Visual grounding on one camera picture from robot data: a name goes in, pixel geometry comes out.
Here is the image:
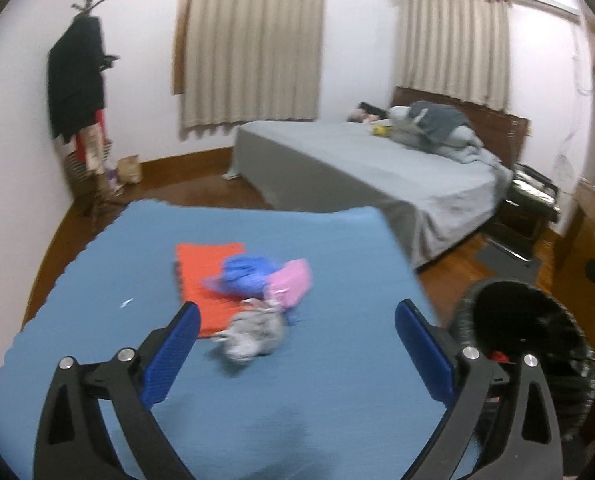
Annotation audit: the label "brown paper bag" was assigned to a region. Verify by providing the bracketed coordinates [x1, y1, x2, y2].
[116, 155, 142, 184]

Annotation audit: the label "pink cloth item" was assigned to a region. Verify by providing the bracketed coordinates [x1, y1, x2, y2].
[265, 259, 313, 310]

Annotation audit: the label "black lined trash bin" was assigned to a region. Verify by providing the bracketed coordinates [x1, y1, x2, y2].
[448, 278, 595, 469]

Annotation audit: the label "left beige curtain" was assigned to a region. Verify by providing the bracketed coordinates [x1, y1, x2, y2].
[182, 0, 326, 130]

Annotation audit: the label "grey folded quilt pile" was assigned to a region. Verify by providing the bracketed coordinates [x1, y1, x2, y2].
[387, 101, 501, 166]

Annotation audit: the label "grey floor mat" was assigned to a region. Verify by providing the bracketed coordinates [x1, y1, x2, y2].
[475, 244, 541, 284]

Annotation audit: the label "black metal chair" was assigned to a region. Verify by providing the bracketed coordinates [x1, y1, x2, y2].
[484, 162, 561, 262]

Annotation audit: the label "striped laundry basket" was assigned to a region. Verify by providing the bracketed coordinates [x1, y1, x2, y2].
[63, 136, 112, 198]

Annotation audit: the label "dark grey blanket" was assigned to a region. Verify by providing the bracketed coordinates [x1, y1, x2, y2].
[407, 101, 479, 152]

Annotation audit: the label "wooden coat rack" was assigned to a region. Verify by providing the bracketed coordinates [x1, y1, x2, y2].
[70, 0, 124, 221]

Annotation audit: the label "wooden headboard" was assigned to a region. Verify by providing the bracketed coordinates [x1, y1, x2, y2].
[391, 87, 531, 169]

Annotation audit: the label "blue disposable gloves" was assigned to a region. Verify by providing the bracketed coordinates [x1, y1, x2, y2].
[209, 255, 295, 314]

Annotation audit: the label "bed with grey sheet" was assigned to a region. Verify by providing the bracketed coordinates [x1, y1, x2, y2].
[230, 120, 512, 268]

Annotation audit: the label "right beige curtain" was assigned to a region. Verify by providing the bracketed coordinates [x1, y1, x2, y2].
[394, 0, 510, 110]

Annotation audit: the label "grey white sock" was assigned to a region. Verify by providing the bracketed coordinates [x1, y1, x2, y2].
[211, 298, 287, 365]

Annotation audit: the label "flat orange foam net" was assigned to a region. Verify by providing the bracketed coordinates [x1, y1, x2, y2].
[175, 243, 246, 338]

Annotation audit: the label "red knit gloves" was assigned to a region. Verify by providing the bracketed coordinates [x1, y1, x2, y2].
[488, 351, 510, 363]

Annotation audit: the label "black hanging coat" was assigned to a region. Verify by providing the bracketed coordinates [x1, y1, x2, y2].
[47, 16, 120, 144]

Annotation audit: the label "beige curtain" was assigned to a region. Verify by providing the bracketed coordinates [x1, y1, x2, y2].
[182, 0, 326, 130]
[394, 0, 510, 110]

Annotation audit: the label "pink plush toy on bed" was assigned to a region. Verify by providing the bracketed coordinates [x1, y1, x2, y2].
[347, 108, 380, 124]

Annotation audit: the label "red hanging garment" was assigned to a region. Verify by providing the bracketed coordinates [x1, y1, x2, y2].
[75, 110, 108, 170]

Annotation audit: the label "yellow plush toy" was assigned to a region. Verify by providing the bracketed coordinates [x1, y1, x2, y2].
[372, 126, 390, 138]

